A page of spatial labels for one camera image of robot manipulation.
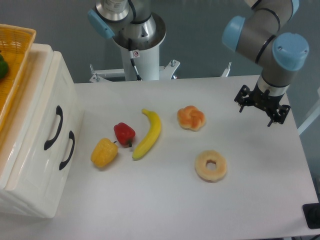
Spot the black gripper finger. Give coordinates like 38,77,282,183
234,85,252,113
266,104,291,127

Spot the yellow bell pepper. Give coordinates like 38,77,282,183
90,138,118,168

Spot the white plastic drawer cabinet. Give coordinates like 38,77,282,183
0,43,85,220

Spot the orange woven basket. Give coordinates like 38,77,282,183
0,24,37,128

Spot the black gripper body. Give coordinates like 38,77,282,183
246,84,283,117

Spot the black lower drawer handle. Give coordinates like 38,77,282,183
59,130,76,171

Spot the yellow banana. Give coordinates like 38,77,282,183
132,108,162,161

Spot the black top drawer handle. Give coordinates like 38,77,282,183
43,105,64,151

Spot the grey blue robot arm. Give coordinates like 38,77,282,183
222,0,310,124

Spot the green bell pepper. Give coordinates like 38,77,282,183
0,54,9,79

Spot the black drawer handle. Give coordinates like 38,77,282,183
43,105,64,151
59,130,76,171

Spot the plain ring donut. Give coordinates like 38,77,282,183
194,150,228,182

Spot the red bell pepper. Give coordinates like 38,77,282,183
113,122,136,147

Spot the black device at edge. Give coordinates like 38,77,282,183
302,203,320,229

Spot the knotted bread roll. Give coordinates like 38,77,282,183
177,105,206,132

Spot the white metal frame bracket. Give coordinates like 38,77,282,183
221,62,232,77

